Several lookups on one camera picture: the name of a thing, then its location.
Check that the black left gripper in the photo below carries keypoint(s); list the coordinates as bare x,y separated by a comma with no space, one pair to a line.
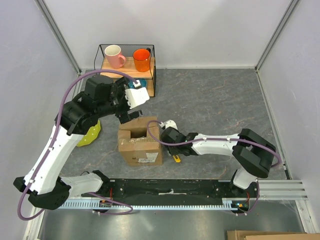
124,116

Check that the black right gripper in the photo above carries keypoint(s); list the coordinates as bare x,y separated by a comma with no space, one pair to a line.
171,151

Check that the yellow utility knife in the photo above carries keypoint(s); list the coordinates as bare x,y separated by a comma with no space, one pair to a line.
176,158

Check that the brown cardboard express box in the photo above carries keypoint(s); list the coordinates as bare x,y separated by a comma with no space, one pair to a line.
136,145

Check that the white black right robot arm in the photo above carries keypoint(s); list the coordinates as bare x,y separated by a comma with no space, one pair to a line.
254,153

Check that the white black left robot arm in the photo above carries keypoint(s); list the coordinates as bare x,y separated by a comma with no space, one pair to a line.
102,96

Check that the green dotted plate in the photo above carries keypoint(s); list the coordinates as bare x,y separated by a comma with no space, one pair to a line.
91,135

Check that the blue dotted plate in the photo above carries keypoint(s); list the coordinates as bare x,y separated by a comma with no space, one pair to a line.
139,83

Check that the pink ceramic mug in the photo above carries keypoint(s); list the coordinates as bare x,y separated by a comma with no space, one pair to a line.
114,56

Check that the orange ceramic mug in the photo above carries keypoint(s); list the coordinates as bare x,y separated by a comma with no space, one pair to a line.
142,58

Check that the cardboard sheet in corner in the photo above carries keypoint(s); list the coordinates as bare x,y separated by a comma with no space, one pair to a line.
270,235

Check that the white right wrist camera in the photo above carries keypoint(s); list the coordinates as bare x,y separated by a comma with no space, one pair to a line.
168,124

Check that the black wire wooden shelf rack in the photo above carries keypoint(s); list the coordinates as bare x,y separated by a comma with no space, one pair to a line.
100,62

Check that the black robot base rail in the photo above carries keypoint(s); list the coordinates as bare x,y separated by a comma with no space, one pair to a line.
174,192

